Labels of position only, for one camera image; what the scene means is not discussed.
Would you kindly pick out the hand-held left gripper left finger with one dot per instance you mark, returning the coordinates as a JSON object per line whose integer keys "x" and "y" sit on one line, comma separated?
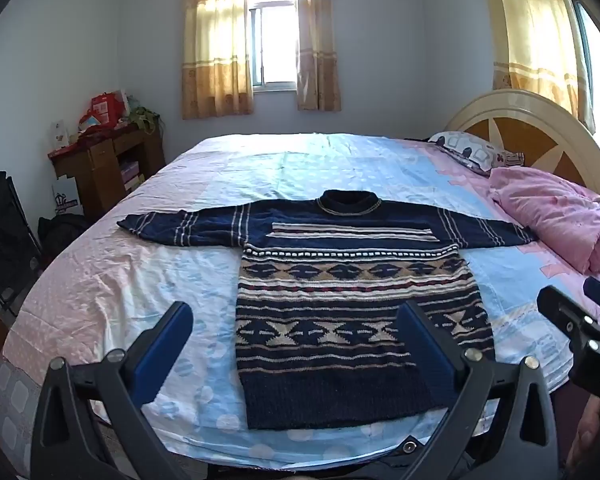
{"x": 162, "y": 350}

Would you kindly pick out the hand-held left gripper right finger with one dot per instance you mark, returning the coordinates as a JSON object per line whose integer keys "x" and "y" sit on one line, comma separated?
{"x": 425, "y": 350}

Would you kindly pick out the navy patterned knit sweater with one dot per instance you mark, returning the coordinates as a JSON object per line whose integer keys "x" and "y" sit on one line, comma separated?
{"x": 330, "y": 310}

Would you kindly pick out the person's right hand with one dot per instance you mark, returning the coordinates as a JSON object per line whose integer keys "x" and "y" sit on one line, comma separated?
{"x": 586, "y": 435}

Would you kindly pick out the pink quilt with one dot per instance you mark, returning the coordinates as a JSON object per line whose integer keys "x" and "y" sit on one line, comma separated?
{"x": 545, "y": 210}

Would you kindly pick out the black backpack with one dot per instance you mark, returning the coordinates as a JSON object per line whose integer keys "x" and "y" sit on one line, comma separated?
{"x": 62, "y": 232}

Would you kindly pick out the boxes in desk shelf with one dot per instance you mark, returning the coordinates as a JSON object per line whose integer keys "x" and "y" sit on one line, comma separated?
{"x": 131, "y": 175}

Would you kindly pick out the white paper bag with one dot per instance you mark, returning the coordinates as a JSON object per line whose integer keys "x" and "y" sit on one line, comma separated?
{"x": 67, "y": 197}

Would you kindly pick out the cream and brown headboard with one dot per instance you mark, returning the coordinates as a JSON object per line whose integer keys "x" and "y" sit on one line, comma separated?
{"x": 520, "y": 130}

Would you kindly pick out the brown wooden desk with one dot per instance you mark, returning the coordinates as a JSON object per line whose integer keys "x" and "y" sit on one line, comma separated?
{"x": 95, "y": 170}

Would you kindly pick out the white patterned pillow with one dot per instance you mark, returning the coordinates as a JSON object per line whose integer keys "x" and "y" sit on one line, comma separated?
{"x": 465, "y": 150}

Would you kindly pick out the black folding chair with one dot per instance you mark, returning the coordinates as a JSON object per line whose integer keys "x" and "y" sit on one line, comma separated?
{"x": 5, "y": 235}

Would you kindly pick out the bed with pastel dotted sheet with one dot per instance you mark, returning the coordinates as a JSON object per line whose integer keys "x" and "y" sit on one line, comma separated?
{"x": 330, "y": 170}

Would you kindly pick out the small white carton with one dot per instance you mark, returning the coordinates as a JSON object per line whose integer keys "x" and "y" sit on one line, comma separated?
{"x": 60, "y": 135}

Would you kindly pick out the red gift bag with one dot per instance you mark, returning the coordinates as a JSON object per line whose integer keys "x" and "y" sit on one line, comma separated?
{"x": 105, "y": 110}

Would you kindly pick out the yellow curtain beside headboard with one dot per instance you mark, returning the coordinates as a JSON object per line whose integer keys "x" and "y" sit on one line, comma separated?
{"x": 535, "y": 35}

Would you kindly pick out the wide yellow curtain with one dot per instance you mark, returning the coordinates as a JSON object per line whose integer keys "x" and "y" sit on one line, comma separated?
{"x": 215, "y": 60}

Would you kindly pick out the right orange window curtain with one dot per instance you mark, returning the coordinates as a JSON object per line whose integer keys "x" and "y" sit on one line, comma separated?
{"x": 317, "y": 50}

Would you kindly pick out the window with sliding panes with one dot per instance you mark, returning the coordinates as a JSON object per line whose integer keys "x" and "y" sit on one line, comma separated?
{"x": 272, "y": 35}

